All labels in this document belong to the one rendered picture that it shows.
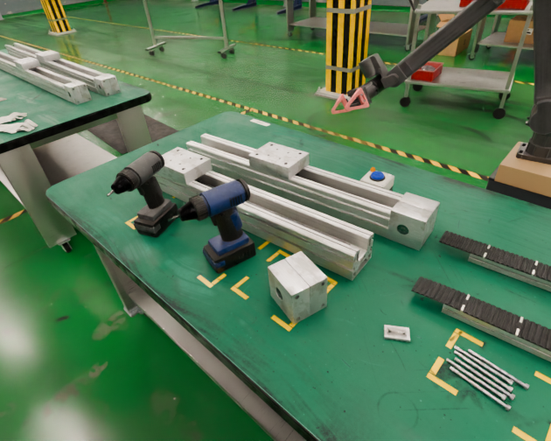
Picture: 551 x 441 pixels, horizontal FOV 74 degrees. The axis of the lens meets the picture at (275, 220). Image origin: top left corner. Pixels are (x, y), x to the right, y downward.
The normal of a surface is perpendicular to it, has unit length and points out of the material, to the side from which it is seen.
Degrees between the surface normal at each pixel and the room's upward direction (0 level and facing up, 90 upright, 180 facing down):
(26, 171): 90
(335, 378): 0
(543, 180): 90
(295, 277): 0
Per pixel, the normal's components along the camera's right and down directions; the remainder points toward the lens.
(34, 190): 0.72, 0.38
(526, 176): -0.68, 0.49
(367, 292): -0.07, -0.79
